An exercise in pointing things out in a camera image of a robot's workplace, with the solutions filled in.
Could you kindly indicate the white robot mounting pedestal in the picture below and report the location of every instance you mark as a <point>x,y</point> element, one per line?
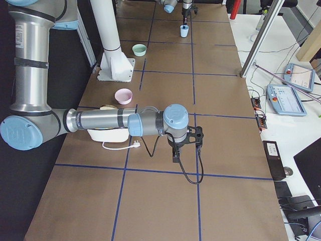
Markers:
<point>114,66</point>

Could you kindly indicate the near teach pendant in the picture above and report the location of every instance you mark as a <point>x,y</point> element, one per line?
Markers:
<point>284,100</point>

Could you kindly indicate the teach pendant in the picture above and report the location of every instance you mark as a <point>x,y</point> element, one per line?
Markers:
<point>301,77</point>
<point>284,100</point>

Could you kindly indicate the black power supply box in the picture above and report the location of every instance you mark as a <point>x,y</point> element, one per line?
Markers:
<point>274,160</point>

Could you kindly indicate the far teach pendant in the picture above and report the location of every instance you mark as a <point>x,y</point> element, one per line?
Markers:
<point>301,77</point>

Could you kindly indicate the black monitor corner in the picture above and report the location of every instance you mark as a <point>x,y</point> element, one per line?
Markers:
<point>308,163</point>

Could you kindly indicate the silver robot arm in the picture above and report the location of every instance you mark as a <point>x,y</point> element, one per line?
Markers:
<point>34,122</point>
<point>169,5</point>

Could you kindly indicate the toast slice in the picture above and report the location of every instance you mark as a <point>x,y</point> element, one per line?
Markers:
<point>108,107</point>

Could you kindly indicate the pink bowl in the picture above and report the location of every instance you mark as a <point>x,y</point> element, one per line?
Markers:
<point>123,96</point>

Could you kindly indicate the mint green bowl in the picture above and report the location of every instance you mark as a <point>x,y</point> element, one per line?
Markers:
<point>139,50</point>

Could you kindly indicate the red cylinder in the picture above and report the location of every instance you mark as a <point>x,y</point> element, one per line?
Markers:
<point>235,9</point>

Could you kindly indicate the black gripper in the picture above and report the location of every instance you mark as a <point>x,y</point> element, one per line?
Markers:
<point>176,145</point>
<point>185,6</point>

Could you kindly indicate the orange black connector block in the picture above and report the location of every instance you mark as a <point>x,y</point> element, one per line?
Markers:
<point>256,103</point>

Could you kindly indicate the aluminium frame post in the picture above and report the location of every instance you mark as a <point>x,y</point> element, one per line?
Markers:
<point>267,23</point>

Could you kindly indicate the light blue paper cup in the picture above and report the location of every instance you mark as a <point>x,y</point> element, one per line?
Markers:
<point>184,29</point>

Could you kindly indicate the cream white toaster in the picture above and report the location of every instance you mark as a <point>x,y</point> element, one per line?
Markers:
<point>110,135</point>

